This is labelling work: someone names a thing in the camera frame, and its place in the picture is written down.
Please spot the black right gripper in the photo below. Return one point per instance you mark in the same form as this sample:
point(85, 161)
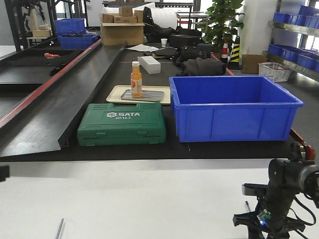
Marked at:
point(270, 214)

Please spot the small metal tray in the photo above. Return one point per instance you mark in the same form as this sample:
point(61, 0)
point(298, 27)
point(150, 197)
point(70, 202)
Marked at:
point(147, 96)

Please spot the beige plastic tray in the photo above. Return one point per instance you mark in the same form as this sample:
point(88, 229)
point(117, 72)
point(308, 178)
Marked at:
point(115, 95)

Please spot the red conveyor roller end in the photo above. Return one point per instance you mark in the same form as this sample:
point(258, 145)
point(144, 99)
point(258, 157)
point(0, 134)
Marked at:
point(301, 148)

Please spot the large blue plastic bin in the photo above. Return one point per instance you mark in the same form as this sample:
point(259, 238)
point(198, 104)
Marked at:
point(231, 108)

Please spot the brown cardboard box on floor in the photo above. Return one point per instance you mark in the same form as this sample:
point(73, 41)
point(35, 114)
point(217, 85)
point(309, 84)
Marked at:
point(250, 63)

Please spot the yellow black traffic cone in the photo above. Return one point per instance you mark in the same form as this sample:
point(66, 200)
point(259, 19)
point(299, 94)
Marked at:
point(233, 62)

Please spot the dark bag on belt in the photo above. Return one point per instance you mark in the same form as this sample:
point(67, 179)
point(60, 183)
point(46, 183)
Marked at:
point(202, 67)

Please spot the red white traffic cone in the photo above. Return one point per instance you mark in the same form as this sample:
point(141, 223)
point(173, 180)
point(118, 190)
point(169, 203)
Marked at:
point(224, 52)

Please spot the green SATA tool case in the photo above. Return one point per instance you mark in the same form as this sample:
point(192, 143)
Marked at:
point(107, 124)

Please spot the orange juice bottle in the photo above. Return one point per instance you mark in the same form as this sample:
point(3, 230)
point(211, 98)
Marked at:
point(136, 80)

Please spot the white foam block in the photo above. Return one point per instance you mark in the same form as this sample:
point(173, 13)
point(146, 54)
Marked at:
point(150, 64)

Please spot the green potted plant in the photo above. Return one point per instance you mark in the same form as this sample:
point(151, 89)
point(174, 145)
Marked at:
point(222, 22)

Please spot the white paper cup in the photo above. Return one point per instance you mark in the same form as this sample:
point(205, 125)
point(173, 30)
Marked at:
point(163, 42)

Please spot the large cardboard box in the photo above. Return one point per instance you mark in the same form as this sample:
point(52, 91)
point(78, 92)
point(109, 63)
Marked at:
point(121, 33)

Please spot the blue crate on conveyor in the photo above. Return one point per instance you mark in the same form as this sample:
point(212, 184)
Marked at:
point(82, 41)

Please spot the orange handled tool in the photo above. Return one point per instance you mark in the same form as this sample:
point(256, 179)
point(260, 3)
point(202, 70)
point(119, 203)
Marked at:
point(49, 55)

